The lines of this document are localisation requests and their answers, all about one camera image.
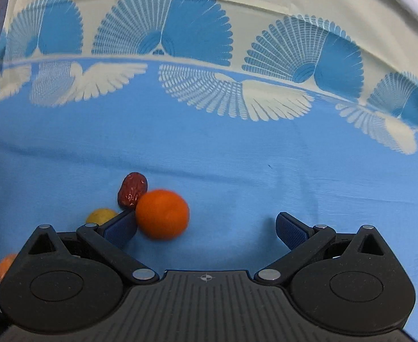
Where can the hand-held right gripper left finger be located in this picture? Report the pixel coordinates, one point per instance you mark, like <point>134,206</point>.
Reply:
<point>118,229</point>

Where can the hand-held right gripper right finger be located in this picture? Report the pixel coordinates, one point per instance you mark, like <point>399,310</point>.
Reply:
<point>290,231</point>

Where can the small mandarin orange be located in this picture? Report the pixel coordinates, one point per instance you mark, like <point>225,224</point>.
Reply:
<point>5,266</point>
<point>162,217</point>

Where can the small yellow green jujube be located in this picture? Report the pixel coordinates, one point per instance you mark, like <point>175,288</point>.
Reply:
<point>98,217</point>

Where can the dark red dried date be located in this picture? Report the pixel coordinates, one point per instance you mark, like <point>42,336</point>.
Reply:
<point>132,188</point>

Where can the blue printed bed sheet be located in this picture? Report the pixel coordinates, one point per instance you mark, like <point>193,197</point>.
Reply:
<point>230,149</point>

